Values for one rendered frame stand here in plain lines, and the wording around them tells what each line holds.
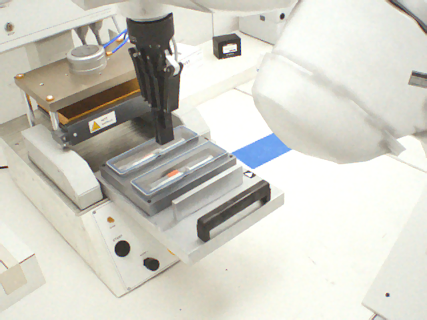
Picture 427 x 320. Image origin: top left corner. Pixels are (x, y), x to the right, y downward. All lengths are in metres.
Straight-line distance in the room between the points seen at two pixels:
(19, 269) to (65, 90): 0.37
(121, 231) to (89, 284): 0.15
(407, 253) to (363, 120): 0.68
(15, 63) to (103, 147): 0.56
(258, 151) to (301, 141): 1.05
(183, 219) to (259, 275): 0.26
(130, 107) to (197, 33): 0.98
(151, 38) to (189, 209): 0.29
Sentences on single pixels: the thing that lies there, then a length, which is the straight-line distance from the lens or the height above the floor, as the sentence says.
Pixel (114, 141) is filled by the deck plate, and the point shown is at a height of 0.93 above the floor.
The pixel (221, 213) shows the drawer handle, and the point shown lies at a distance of 0.80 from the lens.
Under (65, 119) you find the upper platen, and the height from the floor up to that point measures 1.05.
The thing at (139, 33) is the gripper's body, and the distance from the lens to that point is 0.80.
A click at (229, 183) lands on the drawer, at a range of 0.89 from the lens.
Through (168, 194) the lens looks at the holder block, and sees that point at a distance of 0.87.
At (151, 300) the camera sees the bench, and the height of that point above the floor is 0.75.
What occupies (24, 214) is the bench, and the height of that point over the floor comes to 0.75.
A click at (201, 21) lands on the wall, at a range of 1.99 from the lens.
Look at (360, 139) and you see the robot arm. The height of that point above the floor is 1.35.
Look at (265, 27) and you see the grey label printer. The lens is 1.94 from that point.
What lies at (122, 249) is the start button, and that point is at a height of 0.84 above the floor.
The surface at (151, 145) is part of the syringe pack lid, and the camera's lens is 0.98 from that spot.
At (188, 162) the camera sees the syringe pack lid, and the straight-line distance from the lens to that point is 0.92.
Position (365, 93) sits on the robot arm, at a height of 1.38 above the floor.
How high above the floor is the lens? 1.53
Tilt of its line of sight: 35 degrees down
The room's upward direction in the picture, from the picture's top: 4 degrees counter-clockwise
